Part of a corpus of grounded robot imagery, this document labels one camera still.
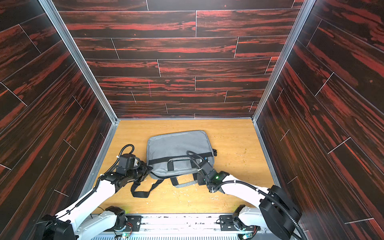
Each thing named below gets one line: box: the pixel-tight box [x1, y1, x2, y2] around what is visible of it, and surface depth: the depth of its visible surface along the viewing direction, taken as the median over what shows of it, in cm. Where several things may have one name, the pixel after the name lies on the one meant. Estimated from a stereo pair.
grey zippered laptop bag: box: [130, 130, 217, 199], surface depth 92 cm
